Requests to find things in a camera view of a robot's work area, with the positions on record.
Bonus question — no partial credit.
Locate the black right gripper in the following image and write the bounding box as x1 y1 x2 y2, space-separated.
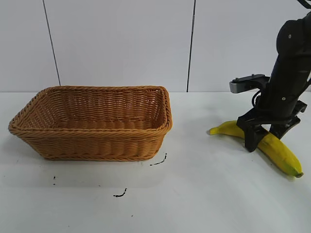
237 57 311 153

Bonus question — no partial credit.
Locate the yellow banana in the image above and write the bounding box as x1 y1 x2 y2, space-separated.
207 120 304 179

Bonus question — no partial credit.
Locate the brown woven wicker basket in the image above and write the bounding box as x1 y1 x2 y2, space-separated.
8 84 173 162

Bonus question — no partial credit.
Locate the black camera cable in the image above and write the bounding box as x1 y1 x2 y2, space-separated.
251 89 263 108

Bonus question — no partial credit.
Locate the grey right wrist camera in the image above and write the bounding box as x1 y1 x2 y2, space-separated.
229 73 271 94

